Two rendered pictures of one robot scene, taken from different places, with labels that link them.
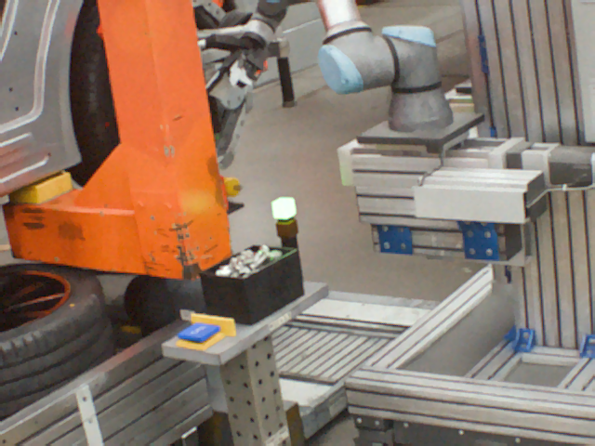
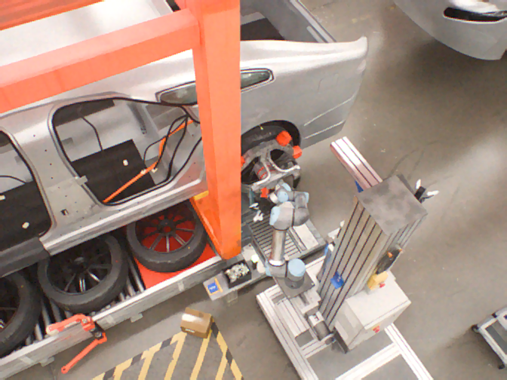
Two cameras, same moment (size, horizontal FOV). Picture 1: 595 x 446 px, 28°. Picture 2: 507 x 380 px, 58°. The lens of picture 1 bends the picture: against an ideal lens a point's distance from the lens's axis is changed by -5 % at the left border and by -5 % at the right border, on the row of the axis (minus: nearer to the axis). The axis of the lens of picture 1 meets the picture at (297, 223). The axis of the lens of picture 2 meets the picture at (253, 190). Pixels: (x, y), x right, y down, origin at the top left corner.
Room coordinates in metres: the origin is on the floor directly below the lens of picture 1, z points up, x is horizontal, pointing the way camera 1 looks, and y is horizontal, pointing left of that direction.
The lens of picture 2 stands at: (1.47, -0.48, 3.86)
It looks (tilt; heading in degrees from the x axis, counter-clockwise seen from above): 58 degrees down; 22
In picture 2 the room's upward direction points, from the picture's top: 2 degrees clockwise
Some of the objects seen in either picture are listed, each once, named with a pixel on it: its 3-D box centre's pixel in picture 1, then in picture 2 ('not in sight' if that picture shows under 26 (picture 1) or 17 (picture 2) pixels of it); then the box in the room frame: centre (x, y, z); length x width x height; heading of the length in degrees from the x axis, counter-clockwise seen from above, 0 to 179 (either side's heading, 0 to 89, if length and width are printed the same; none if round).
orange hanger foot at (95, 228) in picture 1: (82, 194); (208, 206); (3.05, 0.54, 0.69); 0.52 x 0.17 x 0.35; 52
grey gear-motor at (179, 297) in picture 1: (177, 322); (234, 227); (3.17, 0.37, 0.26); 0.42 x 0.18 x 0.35; 52
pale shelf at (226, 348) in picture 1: (247, 319); (232, 280); (2.66, 0.15, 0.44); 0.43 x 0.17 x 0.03; 142
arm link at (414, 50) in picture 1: (408, 54); (295, 269); (2.71, -0.31, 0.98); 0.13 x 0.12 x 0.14; 108
